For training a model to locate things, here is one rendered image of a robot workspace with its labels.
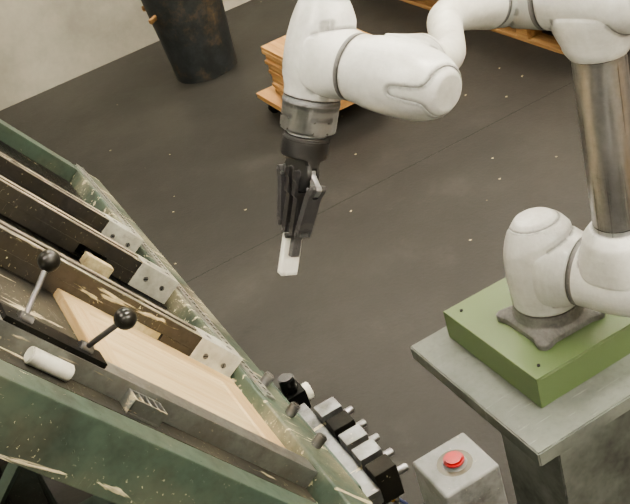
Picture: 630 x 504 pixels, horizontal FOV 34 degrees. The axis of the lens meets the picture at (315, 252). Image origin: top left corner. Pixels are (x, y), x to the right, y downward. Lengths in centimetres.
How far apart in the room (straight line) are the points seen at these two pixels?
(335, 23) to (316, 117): 14
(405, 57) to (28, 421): 72
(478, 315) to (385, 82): 111
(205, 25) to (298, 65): 489
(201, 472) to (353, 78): 64
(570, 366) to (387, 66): 104
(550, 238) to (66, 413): 114
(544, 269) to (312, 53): 89
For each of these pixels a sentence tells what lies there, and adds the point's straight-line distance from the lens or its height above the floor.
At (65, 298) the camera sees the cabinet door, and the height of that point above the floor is 130.
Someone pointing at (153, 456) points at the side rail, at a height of 134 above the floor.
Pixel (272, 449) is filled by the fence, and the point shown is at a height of 101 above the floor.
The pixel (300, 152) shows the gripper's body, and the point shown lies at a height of 162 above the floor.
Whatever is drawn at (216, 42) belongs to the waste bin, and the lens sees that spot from 648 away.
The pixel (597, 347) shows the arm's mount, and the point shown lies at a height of 82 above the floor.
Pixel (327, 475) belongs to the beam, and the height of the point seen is 90.
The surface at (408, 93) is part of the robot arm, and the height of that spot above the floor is 172.
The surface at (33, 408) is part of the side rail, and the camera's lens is 146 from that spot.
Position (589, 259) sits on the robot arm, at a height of 107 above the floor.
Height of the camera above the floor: 231
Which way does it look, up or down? 32 degrees down
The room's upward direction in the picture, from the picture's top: 18 degrees counter-clockwise
